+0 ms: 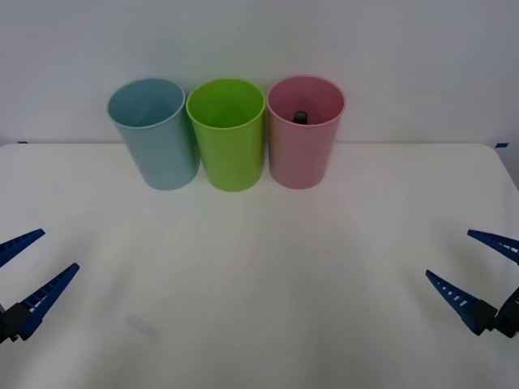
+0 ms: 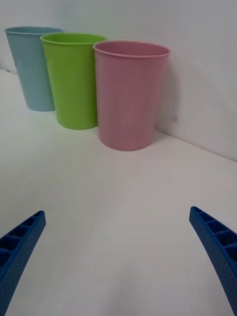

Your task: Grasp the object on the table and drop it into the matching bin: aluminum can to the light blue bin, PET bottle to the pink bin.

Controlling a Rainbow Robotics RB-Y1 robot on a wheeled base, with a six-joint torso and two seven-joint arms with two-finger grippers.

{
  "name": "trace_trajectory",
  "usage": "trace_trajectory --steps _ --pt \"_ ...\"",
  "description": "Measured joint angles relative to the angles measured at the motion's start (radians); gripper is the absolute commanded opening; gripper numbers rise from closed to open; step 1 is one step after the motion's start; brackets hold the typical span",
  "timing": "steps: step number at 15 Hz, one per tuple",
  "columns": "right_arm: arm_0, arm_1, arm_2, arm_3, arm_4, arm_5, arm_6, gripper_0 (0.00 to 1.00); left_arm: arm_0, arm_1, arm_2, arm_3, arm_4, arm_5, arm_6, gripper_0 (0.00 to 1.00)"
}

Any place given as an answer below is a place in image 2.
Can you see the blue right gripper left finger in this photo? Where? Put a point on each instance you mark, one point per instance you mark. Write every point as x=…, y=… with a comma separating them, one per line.
x=17, y=256

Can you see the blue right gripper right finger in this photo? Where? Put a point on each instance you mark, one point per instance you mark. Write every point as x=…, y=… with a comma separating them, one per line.
x=219, y=249

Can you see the pink plastic bin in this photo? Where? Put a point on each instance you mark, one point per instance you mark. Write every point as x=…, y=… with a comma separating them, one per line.
x=128, y=98

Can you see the green plastic bin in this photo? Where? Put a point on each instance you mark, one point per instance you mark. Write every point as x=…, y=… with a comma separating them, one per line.
x=71, y=86

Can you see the pale blue plastic bin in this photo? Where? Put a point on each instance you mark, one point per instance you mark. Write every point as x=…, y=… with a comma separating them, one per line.
x=32, y=74

